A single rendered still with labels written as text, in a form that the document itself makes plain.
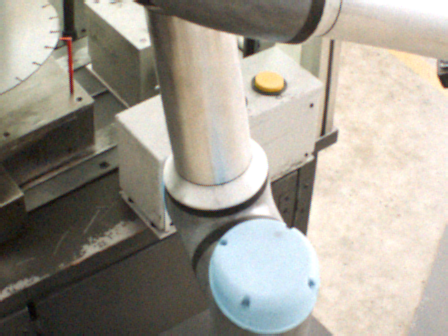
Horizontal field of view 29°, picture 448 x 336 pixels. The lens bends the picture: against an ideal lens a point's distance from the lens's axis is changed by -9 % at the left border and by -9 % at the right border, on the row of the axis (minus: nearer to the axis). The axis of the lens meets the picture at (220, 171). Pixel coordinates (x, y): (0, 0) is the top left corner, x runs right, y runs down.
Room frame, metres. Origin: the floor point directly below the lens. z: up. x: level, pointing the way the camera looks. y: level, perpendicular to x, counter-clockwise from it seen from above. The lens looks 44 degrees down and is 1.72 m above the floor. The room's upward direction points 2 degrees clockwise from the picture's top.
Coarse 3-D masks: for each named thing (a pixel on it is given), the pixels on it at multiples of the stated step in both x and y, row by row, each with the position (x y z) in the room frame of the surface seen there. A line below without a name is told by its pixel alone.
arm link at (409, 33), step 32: (160, 0) 0.62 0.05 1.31; (192, 0) 0.60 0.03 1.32; (224, 0) 0.60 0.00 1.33; (256, 0) 0.60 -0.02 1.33; (288, 0) 0.60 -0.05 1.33; (320, 0) 0.61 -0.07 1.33; (352, 0) 0.64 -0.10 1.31; (384, 0) 0.65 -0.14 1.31; (416, 0) 0.67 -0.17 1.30; (224, 32) 0.62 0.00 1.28; (256, 32) 0.60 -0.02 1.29; (288, 32) 0.60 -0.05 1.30; (320, 32) 0.63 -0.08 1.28; (352, 32) 0.63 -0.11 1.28; (384, 32) 0.64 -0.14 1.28; (416, 32) 0.66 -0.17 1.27
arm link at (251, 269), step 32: (224, 224) 0.71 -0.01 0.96; (256, 224) 0.69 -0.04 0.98; (224, 256) 0.65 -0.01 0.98; (256, 256) 0.65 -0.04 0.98; (288, 256) 0.65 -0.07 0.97; (224, 288) 0.61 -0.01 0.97; (256, 288) 0.61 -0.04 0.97; (288, 288) 0.61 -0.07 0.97; (224, 320) 0.60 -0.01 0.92; (256, 320) 0.59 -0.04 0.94; (288, 320) 0.59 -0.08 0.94
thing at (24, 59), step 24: (0, 0) 1.19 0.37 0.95; (24, 0) 1.18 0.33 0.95; (0, 24) 1.11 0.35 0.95; (24, 24) 1.11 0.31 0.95; (48, 24) 1.11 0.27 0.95; (0, 48) 1.05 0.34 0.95; (24, 48) 1.04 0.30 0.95; (48, 48) 1.04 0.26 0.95; (0, 72) 0.99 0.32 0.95; (24, 72) 0.99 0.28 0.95
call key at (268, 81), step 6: (264, 72) 1.05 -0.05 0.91; (270, 72) 1.05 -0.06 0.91; (258, 78) 1.03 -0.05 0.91; (264, 78) 1.03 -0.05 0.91; (270, 78) 1.03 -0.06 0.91; (276, 78) 1.04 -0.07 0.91; (282, 78) 1.04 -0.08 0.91; (258, 84) 1.02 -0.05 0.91; (264, 84) 1.02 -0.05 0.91; (270, 84) 1.02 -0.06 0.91; (276, 84) 1.02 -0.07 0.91; (282, 84) 1.02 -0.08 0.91; (264, 90) 1.01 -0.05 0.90; (270, 90) 1.01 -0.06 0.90; (276, 90) 1.02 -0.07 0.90
